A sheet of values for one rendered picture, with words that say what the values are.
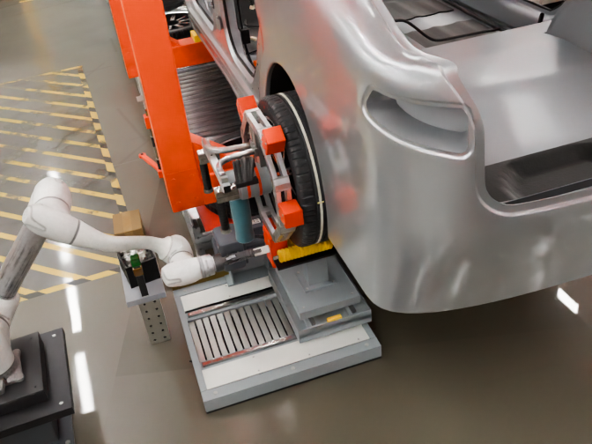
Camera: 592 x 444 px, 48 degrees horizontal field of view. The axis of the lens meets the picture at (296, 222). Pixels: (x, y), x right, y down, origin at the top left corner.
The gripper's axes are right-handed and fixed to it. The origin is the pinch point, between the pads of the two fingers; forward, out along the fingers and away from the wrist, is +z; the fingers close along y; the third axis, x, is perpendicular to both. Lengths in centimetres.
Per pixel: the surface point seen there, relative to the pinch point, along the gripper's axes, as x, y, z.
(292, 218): 5.2, 26.2, 11.4
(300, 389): -61, -29, 4
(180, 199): 42, -48, -24
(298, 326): -34, -36, 12
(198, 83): 175, -228, 24
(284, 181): 19.8, 27.1, 12.6
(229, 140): 82, -101, 16
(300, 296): -20.6, -37.7, 17.6
